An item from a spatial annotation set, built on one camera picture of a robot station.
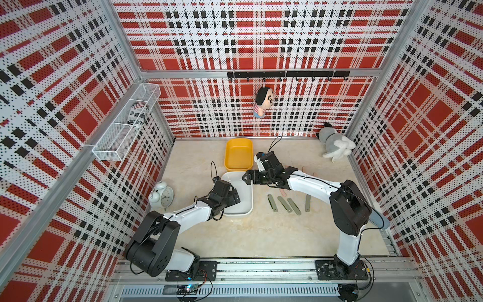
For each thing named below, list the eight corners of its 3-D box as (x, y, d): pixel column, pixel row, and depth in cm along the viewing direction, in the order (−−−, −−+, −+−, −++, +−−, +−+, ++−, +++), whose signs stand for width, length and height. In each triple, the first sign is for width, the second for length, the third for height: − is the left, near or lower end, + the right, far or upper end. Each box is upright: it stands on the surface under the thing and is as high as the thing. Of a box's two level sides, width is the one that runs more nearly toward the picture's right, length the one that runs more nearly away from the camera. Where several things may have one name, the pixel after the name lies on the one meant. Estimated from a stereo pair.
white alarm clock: (157, 210, 91) (146, 200, 82) (163, 193, 97) (154, 181, 89) (170, 210, 91) (161, 200, 82) (175, 193, 97) (167, 181, 89)
